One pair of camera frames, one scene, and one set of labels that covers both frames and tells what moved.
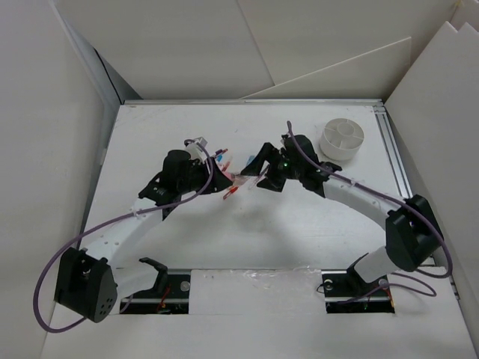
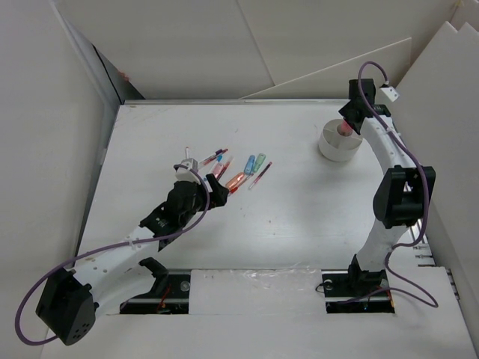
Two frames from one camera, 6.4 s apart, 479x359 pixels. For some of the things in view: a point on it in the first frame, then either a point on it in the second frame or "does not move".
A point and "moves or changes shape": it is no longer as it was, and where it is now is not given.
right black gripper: [268, 152] to [343, 111]
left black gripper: [218, 183] to [218, 194]
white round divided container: [341, 139] does not move
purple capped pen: [219, 152] does not move
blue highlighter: [250, 158] does not move
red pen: [232, 189] moves or changes shape
